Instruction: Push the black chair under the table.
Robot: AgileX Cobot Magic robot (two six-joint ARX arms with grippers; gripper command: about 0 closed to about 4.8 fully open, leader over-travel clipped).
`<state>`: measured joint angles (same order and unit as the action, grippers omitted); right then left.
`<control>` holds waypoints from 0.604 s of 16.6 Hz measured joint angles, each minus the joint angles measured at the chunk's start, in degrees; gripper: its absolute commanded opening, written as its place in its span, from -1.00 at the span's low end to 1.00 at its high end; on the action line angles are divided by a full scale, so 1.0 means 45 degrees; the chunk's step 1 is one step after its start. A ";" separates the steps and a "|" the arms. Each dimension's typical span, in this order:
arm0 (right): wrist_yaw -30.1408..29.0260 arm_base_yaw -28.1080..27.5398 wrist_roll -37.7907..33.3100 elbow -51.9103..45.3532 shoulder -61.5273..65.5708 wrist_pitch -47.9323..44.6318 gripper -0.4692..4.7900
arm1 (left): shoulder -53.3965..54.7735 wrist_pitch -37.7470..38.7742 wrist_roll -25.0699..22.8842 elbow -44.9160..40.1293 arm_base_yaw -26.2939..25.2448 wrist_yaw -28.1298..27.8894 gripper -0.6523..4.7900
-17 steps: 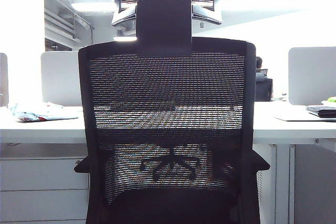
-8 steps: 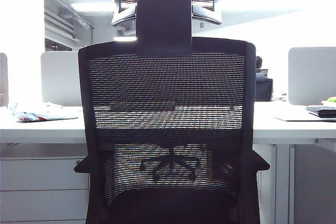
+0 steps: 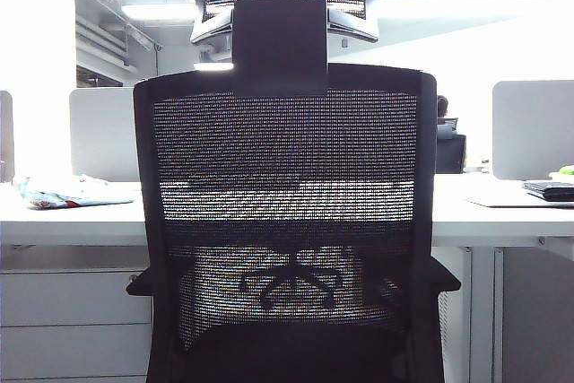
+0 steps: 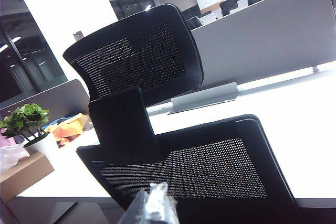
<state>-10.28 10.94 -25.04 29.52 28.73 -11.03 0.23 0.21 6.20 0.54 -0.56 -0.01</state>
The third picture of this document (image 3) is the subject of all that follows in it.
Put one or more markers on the black mesh office chair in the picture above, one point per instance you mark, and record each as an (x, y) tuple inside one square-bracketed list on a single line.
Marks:
[(278, 42)]

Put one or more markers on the black star chair base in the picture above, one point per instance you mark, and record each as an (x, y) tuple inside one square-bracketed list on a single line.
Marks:
[(293, 273)]

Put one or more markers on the seated person with dark hair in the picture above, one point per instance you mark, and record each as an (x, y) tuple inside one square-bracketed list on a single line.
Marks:
[(443, 107)]

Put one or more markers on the white desk partition panel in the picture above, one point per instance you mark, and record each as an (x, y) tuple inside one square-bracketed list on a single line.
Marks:
[(103, 132), (533, 132)]

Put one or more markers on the rectangular ceiling light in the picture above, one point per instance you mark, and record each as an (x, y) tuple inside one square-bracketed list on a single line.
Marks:
[(157, 11)]

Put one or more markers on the white desk mat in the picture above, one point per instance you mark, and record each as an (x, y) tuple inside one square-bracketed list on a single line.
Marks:
[(502, 200)]

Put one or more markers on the light blue patterned cloth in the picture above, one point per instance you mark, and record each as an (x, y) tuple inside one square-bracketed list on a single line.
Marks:
[(58, 197)]

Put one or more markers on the white table leg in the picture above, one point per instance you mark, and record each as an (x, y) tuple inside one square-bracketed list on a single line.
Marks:
[(482, 311)]

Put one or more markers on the white drawer cabinet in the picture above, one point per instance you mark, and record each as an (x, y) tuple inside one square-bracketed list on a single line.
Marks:
[(67, 311)]

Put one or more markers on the green round object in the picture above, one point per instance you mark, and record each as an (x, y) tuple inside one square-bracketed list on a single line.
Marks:
[(567, 170)]

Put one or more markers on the brown-edged desk partition panel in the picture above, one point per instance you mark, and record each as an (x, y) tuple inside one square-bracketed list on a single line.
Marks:
[(5, 141)]

